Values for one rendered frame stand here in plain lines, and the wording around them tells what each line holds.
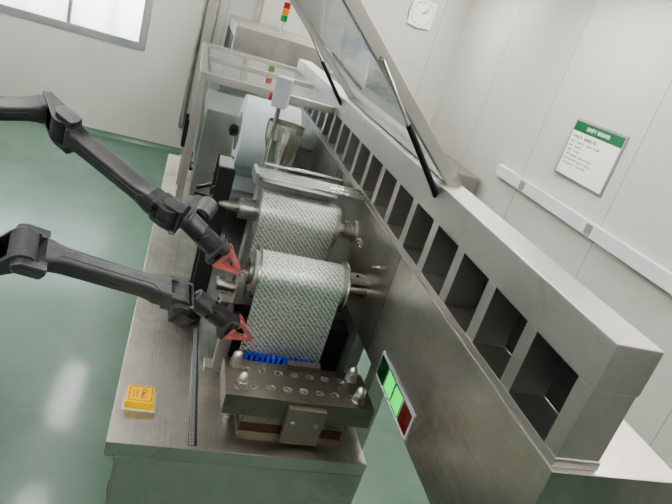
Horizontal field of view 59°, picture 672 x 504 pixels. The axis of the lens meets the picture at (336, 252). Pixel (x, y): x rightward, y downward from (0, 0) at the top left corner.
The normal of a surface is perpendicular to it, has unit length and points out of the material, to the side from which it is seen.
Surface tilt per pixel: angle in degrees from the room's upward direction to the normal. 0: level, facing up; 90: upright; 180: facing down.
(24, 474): 0
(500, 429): 90
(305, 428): 90
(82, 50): 90
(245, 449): 0
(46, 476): 0
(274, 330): 90
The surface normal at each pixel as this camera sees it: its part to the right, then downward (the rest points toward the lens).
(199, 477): 0.19, 0.41
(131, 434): 0.29, -0.89
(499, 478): -0.94, -0.18
